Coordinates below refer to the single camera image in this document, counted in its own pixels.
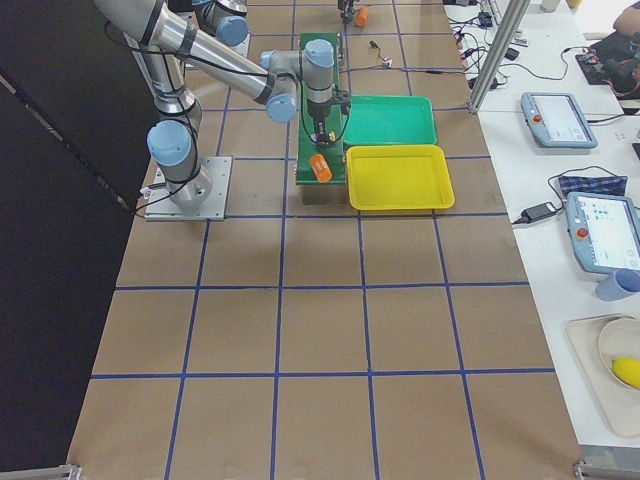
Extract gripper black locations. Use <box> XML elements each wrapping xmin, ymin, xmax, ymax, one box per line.
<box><xmin>337</xmin><ymin>0</ymin><xmax>356</xmax><ymax>20</ymax></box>
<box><xmin>310</xmin><ymin>112</ymin><xmax>329</xmax><ymax>138</ymax></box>

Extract plain orange cylinder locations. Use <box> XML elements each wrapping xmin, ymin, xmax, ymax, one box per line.
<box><xmin>354</xmin><ymin>6</ymin><xmax>369</xmax><ymax>28</ymax></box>

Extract orange cylinder printed 4680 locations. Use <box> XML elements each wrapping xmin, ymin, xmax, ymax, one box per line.
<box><xmin>309</xmin><ymin>153</ymin><xmax>333</xmax><ymax>183</ymax></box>

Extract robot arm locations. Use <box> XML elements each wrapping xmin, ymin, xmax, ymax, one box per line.
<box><xmin>95</xmin><ymin>1</ymin><xmax>338</xmax><ymax>215</ymax></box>
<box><xmin>192</xmin><ymin>0</ymin><xmax>250</xmax><ymax>56</ymax></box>

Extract green conveyor belt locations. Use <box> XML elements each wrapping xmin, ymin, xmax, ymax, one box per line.
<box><xmin>295</xmin><ymin>32</ymin><xmax>346</xmax><ymax>186</ymax></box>

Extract green plastic tray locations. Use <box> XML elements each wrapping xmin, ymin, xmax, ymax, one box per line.
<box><xmin>343</xmin><ymin>95</ymin><xmax>438</xmax><ymax>146</ymax></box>

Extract yellow plastic tray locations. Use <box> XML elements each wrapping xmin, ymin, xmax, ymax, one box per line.
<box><xmin>346</xmin><ymin>144</ymin><xmax>455</xmax><ymax>211</ymax></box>

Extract black power adapter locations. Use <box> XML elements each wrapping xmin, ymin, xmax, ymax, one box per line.
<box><xmin>516</xmin><ymin>202</ymin><xmax>557</xmax><ymax>224</ymax></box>

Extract far teach pendant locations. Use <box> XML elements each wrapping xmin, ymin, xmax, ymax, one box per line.
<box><xmin>520</xmin><ymin>92</ymin><xmax>598</xmax><ymax>150</ymax></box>

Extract teach pendant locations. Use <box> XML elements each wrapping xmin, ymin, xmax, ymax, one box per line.
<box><xmin>520</xmin><ymin>92</ymin><xmax>598</xmax><ymax>150</ymax></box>
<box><xmin>565</xmin><ymin>192</ymin><xmax>639</xmax><ymax>274</ymax></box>

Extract blue patterned cloth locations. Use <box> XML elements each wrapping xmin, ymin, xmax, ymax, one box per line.
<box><xmin>558</xmin><ymin>175</ymin><xmax>628</xmax><ymax>196</ymax></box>

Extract near teach pendant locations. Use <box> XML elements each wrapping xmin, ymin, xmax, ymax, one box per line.
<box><xmin>565</xmin><ymin>192</ymin><xmax>639</xmax><ymax>274</ymax></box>

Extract blue cup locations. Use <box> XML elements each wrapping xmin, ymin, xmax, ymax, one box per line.
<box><xmin>595</xmin><ymin>269</ymin><xmax>639</xmax><ymax>301</ymax></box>

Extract beige plate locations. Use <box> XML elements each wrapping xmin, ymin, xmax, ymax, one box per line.
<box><xmin>597</xmin><ymin>317</ymin><xmax>639</xmax><ymax>390</ymax></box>

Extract yellow lemon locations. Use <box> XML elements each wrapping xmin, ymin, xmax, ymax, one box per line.
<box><xmin>611</xmin><ymin>357</ymin><xmax>640</xmax><ymax>388</ymax></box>

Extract beige tray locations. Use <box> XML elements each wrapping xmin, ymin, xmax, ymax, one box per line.
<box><xmin>565</xmin><ymin>314</ymin><xmax>639</xmax><ymax>439</ymax></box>

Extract red black power wire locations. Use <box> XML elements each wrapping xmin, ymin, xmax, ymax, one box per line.
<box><xmin>344</xmin><ymin>40</ymin><xmax>471</xmax><ymax>77</ymax></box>

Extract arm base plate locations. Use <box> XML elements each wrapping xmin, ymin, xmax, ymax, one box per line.
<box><xmin>186</xmin><ymin>30</ymin><xmax>249</xmax><ymax>75</ymax></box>
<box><xmin>144</xmin><ymin>157</ymin><xmax>233</xmax><ymax>221</ymax></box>

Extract aluminium frame post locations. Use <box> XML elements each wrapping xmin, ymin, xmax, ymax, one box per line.
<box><xmin>468</xmin><ymin>0</ymin><xmax>530</xmax><ymax>114</ymax></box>

